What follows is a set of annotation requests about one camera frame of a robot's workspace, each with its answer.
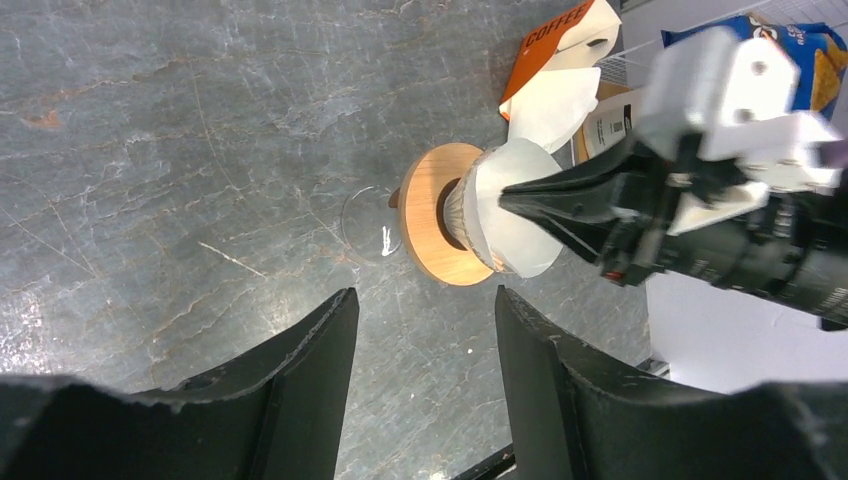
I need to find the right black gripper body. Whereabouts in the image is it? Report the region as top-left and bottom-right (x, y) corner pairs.
(596, 165), (803, 293)

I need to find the round wooden dripper stand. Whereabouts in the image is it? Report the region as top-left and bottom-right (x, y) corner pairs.
(396, 143), (493, 287)

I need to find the white wire shelf rack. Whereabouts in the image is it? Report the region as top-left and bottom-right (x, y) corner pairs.
(569, 38), (661, 166)

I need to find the single white coffee filter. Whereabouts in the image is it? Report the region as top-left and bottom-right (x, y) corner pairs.
(457, 138), (562, 279)

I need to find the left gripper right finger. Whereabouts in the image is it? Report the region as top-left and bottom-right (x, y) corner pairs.
(495, 287), (847, 479)

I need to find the clear glass dripper cone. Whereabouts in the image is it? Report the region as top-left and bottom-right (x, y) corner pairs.
(441, 172), (505, 272)

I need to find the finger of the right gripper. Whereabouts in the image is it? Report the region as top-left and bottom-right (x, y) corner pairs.
(510, 135), (663, 265)

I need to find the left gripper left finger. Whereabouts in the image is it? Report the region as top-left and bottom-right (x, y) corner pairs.
(1, 288), (359, 479)

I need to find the blue Doritos chip bag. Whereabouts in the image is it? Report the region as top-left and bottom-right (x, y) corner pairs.
(661, 13), (847, 120)

